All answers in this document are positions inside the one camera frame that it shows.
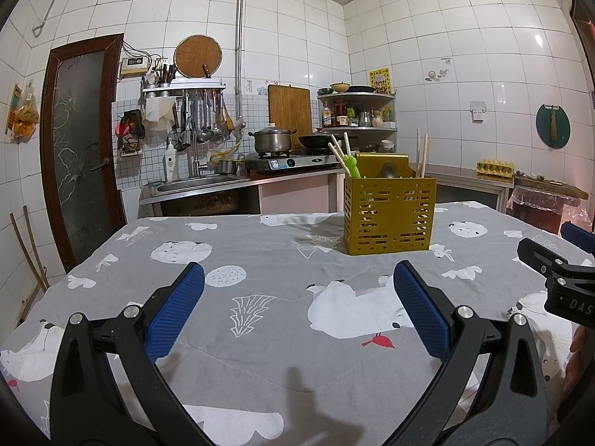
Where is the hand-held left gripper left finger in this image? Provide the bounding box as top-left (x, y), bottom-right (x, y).
top-left (49, 261), bottom-right (210, 446)

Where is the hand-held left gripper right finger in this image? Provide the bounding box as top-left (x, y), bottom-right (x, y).
top-left (386, 260), bottom-right (548, 446)

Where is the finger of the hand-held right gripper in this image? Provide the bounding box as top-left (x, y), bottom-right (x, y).
top-left (560, 222), bottom-right (595, 254)
top-left (517, 237), bottom-right (595, 291)

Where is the mustard yellow utensil holder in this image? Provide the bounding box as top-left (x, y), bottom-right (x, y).
top-left (343, 152), bottom-right (438, 256)

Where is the green-handled metal fork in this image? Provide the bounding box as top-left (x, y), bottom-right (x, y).
top-left (343, 149), bottom-right (362, 180)

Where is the row of hanging kitchen utensils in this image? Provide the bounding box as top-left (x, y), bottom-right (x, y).
top-left (167, 90), bottom-right (235, 149)

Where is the metal cup of dark utensils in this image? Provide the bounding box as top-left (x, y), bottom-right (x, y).
top-left (155, 62), bottom-right (177, 87)

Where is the person's right hand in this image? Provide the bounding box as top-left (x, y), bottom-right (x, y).
top-left (563, 323), bottom-right (587, 398)

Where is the plastic-covered stand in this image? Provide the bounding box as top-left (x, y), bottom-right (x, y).
top-left (506, 186), bottom-right (593, 235)

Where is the thick wooden chopping block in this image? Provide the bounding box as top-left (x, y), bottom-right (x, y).
top-left (514, 174), bottom-right (589, 200)

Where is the yellow egg carton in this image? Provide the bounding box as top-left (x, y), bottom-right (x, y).
top-left (476, 158), bottom-right (516, 178)

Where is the kitchen counter cabinet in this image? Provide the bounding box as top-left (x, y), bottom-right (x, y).
top-left (139, 162), bottom-right (514, 217)

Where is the grey bear-print tablecloth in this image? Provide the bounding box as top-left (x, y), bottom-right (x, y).
top-left (0, 201), bottom-right (595, 446)

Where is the green round board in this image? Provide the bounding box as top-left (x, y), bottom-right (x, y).
top-left (535, 103), bottom-right (571, 150)

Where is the stainless steel sink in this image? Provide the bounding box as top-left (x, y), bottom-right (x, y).
top-left (151, 174), bottom-right (252, 196)

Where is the white pump bottle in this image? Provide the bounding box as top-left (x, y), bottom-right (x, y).
top-left (164, 139), bottom-right (180, 182)

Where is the metal faucet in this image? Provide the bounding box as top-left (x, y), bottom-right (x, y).
top-left (179, 121), bottom-right (210, 178)

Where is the thin bamboo stick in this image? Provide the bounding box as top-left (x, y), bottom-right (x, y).
top-left (23, 206), bottom-right (51, 288)
top-left (10, 213), bottom-right (47, 291)

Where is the red and black hanging glove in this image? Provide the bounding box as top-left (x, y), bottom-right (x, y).
top-left (116, 109), bottom-right (146, 156)

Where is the gas stove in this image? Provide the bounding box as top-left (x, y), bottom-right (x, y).
top-left (244, 151), bottom-right (347, 172)

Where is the brown-framed glass door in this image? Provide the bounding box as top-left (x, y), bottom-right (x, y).
top-left (39, 33), bottom-right (127, 272)

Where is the steel pot with lid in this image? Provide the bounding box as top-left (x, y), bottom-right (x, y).
top-left (248, 123), bottom-right (297, 154)

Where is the metal corner shelf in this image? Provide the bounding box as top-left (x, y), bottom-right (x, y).
top-left (317, 90), bottom-right (399, 133)

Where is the white hanging cloth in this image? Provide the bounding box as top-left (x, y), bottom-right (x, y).
top-left (142, 97), bottom-right (177, 132)

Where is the reddish wooden door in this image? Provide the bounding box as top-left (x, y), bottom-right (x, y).
top-left (569, 0), bottom-right (595, 98)

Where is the black wok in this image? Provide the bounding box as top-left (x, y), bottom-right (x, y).
top-left (297, 126), bottom-right (342, 149)

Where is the row of condiment bottles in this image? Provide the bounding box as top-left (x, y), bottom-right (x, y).
top-left (322, 100), bottom-right (396, 128)

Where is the rectangular wooden cutting board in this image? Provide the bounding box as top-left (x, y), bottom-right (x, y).
top-left (267, 84), bottom-right (312, 138)

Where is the hanging plastic bag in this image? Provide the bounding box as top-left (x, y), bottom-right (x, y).
top-left (6, 80), bottom-right (40, 142)

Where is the round wooden board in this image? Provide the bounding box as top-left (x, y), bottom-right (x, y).
top-left (174, 35), bottom-right (222, 79)

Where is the wooden-handled hanging tool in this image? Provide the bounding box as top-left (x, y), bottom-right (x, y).
top-left (545, 104), bottom-right (560, 141)

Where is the yellow hose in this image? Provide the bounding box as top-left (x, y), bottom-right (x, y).
top-left (209, 142), bottom-right (242, 163)

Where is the metal wall rack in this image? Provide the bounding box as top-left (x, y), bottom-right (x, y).
top-left (142, 83), bottom-right (227, 99)

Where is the yellow wall poster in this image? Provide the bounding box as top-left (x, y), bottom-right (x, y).
top-left (369, 67), bottom-right (392, 95)

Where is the yellowish wall control box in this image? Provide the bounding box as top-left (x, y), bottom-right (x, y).
top-left (119, 56), bottom-right (149, 80)

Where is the grey wall pipe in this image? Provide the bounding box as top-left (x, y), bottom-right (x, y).
top-left (32, 0), bottom-right (245, 122)

